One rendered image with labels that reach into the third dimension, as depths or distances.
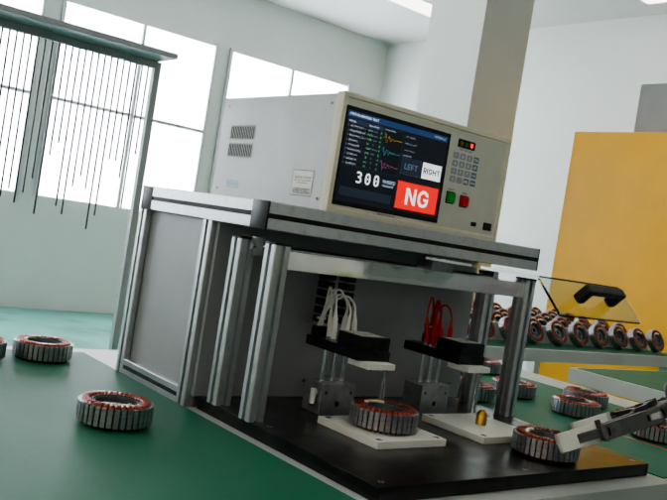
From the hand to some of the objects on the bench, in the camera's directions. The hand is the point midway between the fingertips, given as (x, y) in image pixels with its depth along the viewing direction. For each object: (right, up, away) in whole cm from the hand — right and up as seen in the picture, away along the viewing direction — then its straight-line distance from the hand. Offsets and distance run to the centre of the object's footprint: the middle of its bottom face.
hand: (572, 436), depth 140 cm
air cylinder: (-22, 0, +24) cm, 33 cm away
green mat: (-87, +7, -17) cm, 89 cm away
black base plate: (-24, -3, +6) cm, 25 cm away
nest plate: (-13, -2, +13) cm, 18 cm away
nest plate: (-32, +1, -2) cm, 32 cm away
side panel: (-73, +5, +16) cm, 74 cm away
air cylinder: (-41, +2, +9) cm, 42 cm away
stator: (+31, -10, +43) cm, 54 cm away
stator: (-4, -4, +2) cm, 6 cm away
